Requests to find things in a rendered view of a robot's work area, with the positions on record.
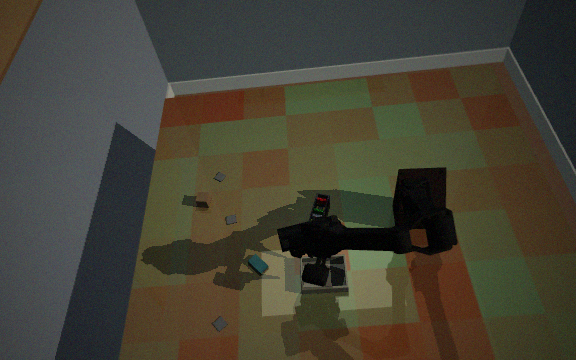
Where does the teal rectangular block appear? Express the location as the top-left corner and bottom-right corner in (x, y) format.
(248, 254), (268, 274)

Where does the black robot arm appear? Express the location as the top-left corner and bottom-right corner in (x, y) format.
(277, 178), (458, 258)

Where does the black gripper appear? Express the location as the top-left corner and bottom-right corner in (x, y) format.
(302, 257), (331, 287)

